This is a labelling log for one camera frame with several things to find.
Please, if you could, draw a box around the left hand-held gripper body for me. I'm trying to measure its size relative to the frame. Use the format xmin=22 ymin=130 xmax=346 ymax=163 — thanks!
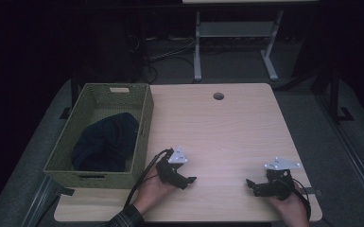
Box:
xmin=155 ymin=145 xmax=190 ymax=190

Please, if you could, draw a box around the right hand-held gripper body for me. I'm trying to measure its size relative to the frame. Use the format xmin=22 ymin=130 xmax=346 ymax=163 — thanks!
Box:
xmin=259 ymin=156 xmax=302 ymax=201

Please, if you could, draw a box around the dark navy garment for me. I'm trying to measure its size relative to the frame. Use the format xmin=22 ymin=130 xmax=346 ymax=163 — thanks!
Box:
xmin=71 ymin=112 xmax=140 ymax=173

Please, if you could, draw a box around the green woven basket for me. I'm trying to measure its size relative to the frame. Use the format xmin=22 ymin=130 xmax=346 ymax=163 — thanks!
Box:
xmin=43 ymin=82 xmax=155 ymax=190

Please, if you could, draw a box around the person's left hand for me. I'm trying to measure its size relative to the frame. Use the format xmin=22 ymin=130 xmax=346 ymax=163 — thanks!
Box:
xmin=132 ymin=166 xmax=178 ymax=216

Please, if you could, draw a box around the person's right hand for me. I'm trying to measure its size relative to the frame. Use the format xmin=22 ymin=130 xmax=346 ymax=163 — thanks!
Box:
xmin=266 ymin=183 xmax=310 ymax=227

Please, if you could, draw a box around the black tape strip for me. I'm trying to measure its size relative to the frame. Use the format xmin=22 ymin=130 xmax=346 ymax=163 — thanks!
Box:
xmin=56 ymin=185 xmax=76 ymax=197
xmin=302 ymin=187 xmax=323 ymax=197

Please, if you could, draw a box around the black metal stand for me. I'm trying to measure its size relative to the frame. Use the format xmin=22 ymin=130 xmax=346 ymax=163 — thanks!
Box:
xmin=60 ymin=67 xmax=83 ymax=120
xmin=310 ymin=64 xmax=355 ymax=125

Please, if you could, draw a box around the left hand-held gripper black cable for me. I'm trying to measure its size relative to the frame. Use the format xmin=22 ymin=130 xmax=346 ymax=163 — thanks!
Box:
xmin=123 ymin=148 xmax=173 ymax=210

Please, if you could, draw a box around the hand-held gripper black cable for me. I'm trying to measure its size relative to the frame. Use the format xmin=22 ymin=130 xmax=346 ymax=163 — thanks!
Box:
xmin=123 ymin=148 xmax=173 ymax=210
xmin=291 ymin=177 xmax=312 ymax=221

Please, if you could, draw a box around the right hand-held gripper black cable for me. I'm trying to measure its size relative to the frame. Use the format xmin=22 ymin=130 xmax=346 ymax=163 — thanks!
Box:
xmin=291 ymin=177 xmax=312 ymax=221

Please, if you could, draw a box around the metal floor rail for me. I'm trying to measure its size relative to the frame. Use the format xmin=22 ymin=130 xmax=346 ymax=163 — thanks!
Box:
xmin=20 ymin=175 xmax=61 ymax=227
xmin=315 ymin=94 xmax=364 ymax=218

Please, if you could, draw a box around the bundle of floor cables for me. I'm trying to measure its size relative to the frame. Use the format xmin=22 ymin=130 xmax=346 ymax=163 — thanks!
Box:
xmin=127 ymin=33 xmax=199 ymax=84

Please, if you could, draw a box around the white metal desk frame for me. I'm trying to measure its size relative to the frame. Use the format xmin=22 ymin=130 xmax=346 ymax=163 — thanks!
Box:
xmin=193 ymin=9 xmax=285 ymax=82

